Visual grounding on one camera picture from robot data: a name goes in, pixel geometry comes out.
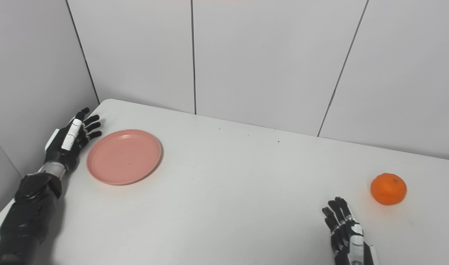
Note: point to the orange fruit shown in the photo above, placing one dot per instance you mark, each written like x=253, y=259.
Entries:
x=388, y=188

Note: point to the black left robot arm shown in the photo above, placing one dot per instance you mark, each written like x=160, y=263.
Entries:
x=29, y=209

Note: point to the black and white right hand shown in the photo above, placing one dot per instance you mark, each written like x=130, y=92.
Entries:
x=351, y=239

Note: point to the black and white left hand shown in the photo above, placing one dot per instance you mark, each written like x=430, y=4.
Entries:
x=68, y=143

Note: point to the pink round plate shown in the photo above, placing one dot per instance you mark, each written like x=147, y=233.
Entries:
x=124, y=157

